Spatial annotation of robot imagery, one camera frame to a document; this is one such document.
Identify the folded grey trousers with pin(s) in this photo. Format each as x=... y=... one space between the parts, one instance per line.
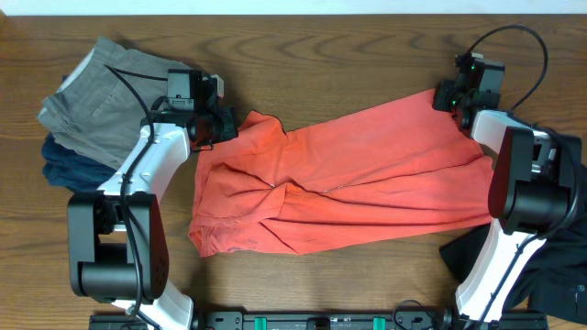
x=147 y=78

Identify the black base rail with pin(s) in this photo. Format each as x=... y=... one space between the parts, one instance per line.
x=408 y=318

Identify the red printed t-shirt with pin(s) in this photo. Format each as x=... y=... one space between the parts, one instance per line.
x=398 y=169

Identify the folded navy blue garment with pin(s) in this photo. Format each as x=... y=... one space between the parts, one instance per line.
x=69 y=172

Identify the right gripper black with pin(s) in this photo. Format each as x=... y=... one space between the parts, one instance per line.
x=444 y=88

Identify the black Sydrogen garment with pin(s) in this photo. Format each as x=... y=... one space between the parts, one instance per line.
x=553 y=280

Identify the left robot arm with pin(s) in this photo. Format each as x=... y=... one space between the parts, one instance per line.
x=117 y=247

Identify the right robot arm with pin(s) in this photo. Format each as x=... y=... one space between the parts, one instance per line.
x=534 y=192

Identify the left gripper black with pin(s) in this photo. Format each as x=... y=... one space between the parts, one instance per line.
x=225 y=129

